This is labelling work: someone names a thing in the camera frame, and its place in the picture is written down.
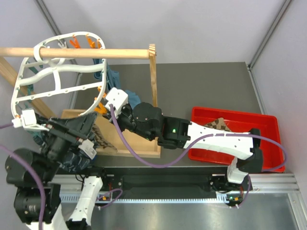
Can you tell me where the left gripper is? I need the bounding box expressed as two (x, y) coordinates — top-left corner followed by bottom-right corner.
(40, 109), (98, 179)

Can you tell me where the brown argyle sock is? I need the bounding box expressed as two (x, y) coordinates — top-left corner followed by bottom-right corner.
(92, 124), (118, 153)
(204, 117), (231, 132)

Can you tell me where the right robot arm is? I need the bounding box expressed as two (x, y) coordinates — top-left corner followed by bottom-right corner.
(107, 103), (263, 190)

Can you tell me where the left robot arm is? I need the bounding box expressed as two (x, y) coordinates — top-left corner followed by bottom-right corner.
(5, 109), (109, 230)

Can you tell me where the white plastic sock hanger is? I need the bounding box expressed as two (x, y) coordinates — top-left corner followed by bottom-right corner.
(11, 32), (107, 118)

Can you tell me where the teal clip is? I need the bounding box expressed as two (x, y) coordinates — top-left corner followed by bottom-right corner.
(24, 60), (43, 74)
(14, 84), (34, 98)

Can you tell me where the wooden rack base tray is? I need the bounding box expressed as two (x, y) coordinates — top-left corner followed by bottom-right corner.
(59, 109), (164, 159)

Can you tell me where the teal blue sock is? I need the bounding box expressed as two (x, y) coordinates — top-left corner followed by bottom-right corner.
(106, 64), (141, 110)

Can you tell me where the wooden rod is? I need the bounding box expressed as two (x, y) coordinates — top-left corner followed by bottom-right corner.
(0, 47), (150, 59)

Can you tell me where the red plastic tray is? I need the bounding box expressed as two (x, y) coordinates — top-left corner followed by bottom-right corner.
(188, 107), (283, 170)

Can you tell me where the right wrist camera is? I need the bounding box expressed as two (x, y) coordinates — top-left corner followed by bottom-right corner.
(105, 87), (128, 118)

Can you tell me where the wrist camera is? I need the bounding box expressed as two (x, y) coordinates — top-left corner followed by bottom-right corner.
(105, 87), (128, 118)
(12, 109), (49, 132)

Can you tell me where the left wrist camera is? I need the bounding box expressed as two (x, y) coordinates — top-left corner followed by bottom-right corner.
(12, 109), (49, 132)

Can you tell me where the wooden rack upright post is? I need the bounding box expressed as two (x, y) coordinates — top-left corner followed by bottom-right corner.
(149, 44), (158, 107)

